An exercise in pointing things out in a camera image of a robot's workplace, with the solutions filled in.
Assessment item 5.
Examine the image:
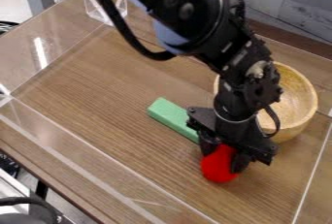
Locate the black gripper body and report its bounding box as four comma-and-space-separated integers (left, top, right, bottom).
186, 62, 282, 165

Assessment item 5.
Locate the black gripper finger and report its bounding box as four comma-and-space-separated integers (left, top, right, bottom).
198, 131, 222, 156
230, 152, 254, 174

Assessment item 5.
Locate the red felt fruit green leaf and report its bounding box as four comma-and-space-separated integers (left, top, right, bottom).
200, 144, 237, 183

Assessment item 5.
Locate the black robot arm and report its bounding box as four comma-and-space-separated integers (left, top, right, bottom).
96, 0, 283, 174

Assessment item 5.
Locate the green rectangular block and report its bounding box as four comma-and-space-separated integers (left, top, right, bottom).
146, 97, 198, 144

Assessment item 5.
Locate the wooden bowl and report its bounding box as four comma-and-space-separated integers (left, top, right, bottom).
211, 60, 318, 144

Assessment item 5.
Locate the clear acrylic tray wall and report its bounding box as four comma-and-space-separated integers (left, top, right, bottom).
0, 94, 218, 224

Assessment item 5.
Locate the clear acrylic corner bracket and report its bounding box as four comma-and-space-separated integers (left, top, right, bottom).
80, 0, 129, 26

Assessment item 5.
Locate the black cable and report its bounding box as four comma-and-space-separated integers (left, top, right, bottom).
0, 196, 60, 224

